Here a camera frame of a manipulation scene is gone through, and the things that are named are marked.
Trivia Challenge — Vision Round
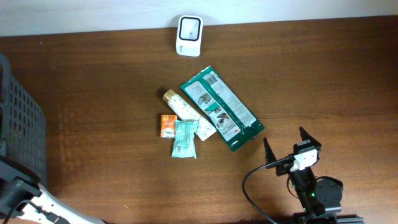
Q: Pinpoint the grey plastic mesh basket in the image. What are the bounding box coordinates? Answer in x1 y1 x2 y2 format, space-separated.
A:
1 54 48 186

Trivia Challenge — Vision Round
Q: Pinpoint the orange tissue packet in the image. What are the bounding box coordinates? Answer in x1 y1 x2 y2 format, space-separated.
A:
160 114 178 139

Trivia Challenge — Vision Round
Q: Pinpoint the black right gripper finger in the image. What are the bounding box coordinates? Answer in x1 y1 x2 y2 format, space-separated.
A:
299 126 322 149
263 138 277 169

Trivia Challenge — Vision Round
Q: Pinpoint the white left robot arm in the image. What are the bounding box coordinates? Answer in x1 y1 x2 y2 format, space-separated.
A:
1 156 107 224

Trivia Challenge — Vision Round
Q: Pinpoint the teal wipes packet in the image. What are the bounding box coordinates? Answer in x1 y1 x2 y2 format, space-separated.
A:
172 120 198 159

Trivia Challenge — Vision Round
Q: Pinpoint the white tube with cork cap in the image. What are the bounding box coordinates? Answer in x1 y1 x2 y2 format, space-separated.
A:
162 90 216 141

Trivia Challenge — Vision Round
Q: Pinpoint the white barcode scanner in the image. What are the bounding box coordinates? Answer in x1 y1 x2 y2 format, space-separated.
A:
175 15 203 57

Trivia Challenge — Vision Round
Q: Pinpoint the green wipes packet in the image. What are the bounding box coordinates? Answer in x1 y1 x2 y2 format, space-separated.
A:
180 66 265 152

